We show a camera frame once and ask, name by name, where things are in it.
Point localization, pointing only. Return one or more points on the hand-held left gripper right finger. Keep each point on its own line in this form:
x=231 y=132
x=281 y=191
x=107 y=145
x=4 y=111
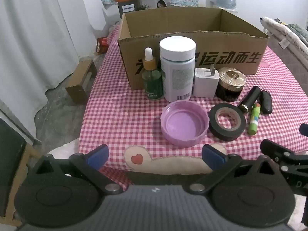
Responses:
x=213 y=157

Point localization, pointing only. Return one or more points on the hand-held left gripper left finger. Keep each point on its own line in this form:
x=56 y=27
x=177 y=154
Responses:
x=98 y=156

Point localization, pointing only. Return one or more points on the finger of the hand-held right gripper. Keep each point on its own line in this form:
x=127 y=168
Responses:
x=304 y=129
x=272 y=148

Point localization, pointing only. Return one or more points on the green glue stick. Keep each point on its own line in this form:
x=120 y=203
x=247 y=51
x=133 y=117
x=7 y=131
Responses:
x=254 y=121

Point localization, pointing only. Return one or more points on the black electrical tape roll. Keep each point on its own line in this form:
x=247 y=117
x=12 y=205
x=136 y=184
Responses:
x=213 y=122

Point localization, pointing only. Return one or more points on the purple plastic lid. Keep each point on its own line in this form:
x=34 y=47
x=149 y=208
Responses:
x=182 y=125

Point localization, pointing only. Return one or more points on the black oval key fob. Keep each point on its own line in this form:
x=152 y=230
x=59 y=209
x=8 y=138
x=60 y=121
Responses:
x=266 y=102

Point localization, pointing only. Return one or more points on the black lipstick tube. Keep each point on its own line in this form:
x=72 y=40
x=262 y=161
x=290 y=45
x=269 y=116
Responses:
x=251 y=96

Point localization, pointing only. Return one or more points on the black jar with gold lid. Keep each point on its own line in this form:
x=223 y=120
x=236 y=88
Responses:
x=227 y=89

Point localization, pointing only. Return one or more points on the white charger plug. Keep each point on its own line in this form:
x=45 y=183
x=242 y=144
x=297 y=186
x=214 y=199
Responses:
x=205 y=84

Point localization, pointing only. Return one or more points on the tall white-lidded plastic bottle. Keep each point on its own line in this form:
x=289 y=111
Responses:
x=176 y=77

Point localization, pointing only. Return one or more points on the green glass dropper bottle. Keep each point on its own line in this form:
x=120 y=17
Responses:
x=151 y=84

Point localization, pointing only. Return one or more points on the large brown cardboard box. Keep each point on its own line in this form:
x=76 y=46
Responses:
x=137 y=60

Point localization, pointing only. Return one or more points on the red checked tablecloth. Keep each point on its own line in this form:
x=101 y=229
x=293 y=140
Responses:
x=120 y=115

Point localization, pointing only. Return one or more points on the grey cushion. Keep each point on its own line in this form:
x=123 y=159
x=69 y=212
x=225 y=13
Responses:
x=288 y=60

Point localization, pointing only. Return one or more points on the small brown cardboard box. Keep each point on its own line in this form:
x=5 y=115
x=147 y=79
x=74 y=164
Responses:
x=77 y=86

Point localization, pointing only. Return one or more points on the wooden chair with dark cushion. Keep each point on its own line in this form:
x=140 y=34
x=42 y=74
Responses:
x=10 y=163

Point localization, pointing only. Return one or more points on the white fleece blanket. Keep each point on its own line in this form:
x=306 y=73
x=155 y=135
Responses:
x=284 y=31

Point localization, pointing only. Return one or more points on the red drink cans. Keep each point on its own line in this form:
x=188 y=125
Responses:
x=103 y=45

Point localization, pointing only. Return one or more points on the white curtain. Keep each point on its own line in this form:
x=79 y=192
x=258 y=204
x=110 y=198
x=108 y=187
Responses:
x=36 y=41

